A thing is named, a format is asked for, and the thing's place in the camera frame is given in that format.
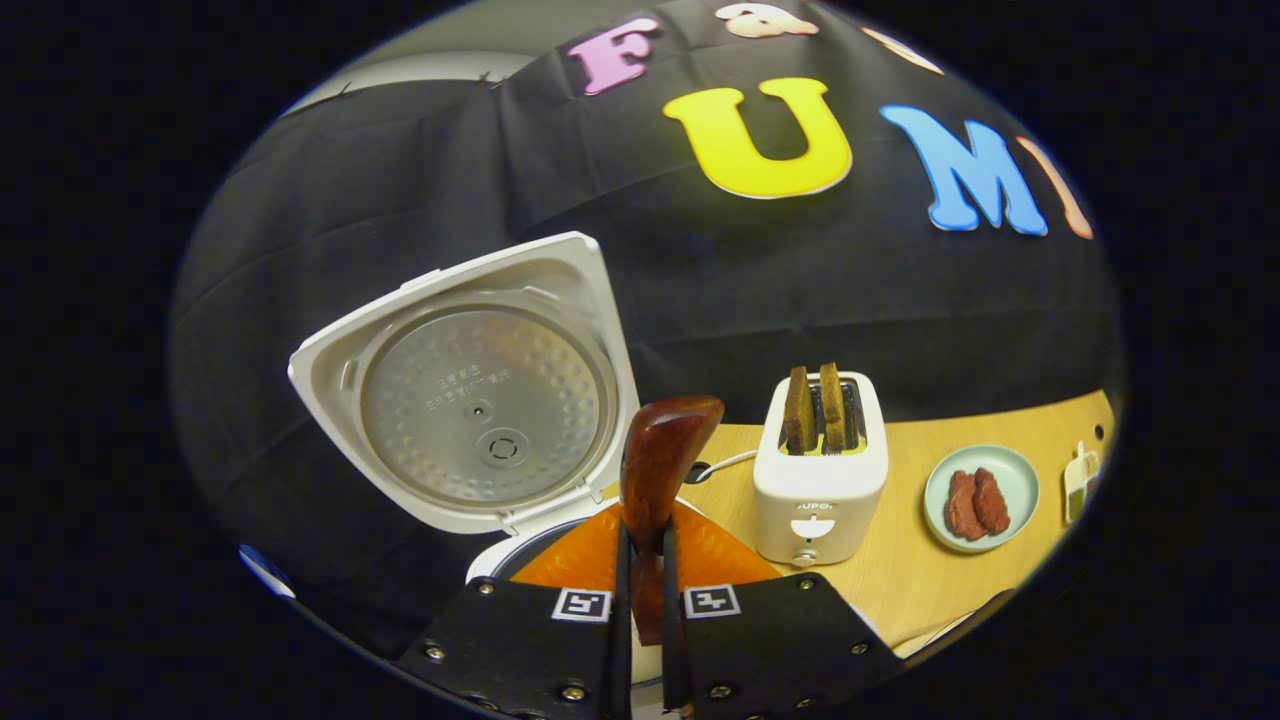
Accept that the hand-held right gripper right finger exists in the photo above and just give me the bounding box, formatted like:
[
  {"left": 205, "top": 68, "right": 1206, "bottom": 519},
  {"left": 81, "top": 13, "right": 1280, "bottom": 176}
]
[{"left": 660, "top": 500, "right": 906, "bottom": 720}]

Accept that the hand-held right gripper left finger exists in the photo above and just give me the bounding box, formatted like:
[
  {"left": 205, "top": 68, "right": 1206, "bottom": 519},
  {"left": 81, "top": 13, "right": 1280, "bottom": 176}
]
[{"left": 395, "top": 500, "right": 633, "bottom": 720}]

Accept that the brown wooden spoon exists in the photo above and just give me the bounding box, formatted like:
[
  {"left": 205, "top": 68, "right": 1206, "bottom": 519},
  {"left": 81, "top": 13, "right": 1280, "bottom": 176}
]
[{"left": 620, "top": 395, "right": 726, "bottom": 646}]

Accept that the white rice cooker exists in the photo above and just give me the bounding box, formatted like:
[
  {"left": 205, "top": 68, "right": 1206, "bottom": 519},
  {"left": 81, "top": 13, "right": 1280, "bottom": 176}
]
[{"left": 287, "top": 231, "right": 701, "bottom": 691}]

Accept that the white toaster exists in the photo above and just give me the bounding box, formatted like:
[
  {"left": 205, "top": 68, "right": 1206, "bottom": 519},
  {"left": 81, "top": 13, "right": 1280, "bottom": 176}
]
[{"left": 752, "top": 371, "right": 890, "bottom": 568}]

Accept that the brown toast slice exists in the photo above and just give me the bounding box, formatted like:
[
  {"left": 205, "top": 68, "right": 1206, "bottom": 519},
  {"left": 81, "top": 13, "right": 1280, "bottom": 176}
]
[
  {"left": 820, "top": 362, "right": 849, "bottom": 453},
  {"left": 782, "top": 365, "right": 818, "bottom": 456}
]

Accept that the red meat piece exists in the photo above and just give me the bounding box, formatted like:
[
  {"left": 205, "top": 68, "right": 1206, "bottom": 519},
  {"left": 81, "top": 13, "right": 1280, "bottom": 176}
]
[
  {"left": 973, "top": 467, "right": 1011, "bottom": 536},
  {"left": 945, "top": 470, "right": 989, "bottom": 542}
]

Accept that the pale green plate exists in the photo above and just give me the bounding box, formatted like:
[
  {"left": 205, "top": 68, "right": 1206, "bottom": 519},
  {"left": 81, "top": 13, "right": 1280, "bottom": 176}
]
[{"left": 923, "top": 444, "right": 1041, "bottom": 554}]

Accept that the white divided grain dish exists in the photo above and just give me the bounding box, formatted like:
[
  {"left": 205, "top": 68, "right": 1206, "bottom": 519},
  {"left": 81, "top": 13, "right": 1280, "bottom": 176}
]
[{"left": 1062, "top": 440, "right": 1104, "bottom": 526}]

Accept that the white toaster cable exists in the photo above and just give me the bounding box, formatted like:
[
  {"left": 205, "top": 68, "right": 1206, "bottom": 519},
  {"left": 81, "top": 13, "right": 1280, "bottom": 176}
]
[{"left": 685, "top": 449, "right": 761, "bottom": 486}]

